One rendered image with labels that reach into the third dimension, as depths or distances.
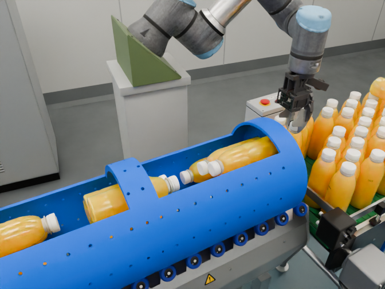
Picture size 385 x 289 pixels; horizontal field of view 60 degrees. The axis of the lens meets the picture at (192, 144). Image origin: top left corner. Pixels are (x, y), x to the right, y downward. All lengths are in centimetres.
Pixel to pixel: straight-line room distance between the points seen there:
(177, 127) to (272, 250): 80
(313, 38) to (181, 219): 58
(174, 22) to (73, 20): 211
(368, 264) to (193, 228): 59
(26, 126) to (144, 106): 113
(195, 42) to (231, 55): 261
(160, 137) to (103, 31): 210
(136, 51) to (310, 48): 69
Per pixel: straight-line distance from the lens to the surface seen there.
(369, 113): 137
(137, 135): 158
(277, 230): 107
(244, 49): 419
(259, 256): 107
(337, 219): 105
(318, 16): 98
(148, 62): 141
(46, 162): 262
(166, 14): 149
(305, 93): 107
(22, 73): 230
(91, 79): 371
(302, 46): 99
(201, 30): 153
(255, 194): 83
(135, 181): 75
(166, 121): 159
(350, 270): 119
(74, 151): 303
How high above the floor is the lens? 173
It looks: 36 degrees down
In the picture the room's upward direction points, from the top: straight up
